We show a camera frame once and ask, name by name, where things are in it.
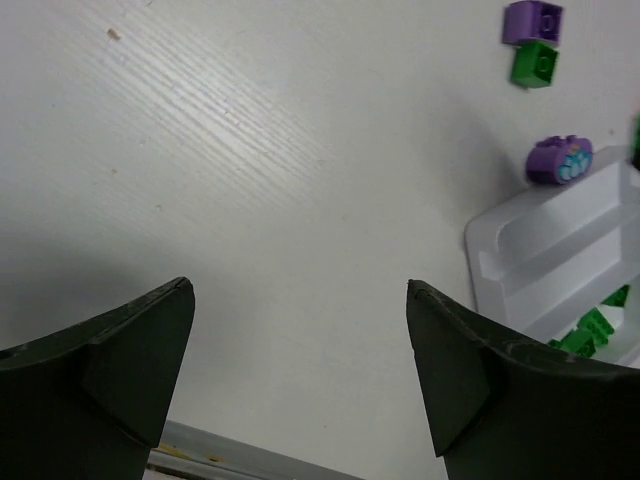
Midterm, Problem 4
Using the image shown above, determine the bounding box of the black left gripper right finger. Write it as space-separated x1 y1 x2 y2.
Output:
406 280 639 480

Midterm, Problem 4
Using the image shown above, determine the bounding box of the small green lego brick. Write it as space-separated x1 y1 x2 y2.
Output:
548 329 596 358

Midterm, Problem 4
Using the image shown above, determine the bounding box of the purple paw print lego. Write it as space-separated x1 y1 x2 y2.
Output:
525 135 593 185

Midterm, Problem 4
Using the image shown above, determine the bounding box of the white three-compartment tray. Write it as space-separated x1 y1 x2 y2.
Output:
465 146 639 367

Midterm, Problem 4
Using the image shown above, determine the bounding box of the purple arch lego brick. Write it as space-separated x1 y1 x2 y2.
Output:
501 1 565 47

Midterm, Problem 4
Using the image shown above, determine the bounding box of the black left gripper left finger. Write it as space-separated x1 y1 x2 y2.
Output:
1 277 195 479

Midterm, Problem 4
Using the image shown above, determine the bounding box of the green 2x2 lego brick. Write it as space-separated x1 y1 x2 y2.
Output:
577 308 615 347

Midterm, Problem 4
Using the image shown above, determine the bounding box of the aluminium table edge rail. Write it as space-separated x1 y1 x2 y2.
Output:
147 421 350 480

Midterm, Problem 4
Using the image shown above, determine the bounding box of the green lego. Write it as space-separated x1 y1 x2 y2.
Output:
601 284 630 308
510 41 559 89

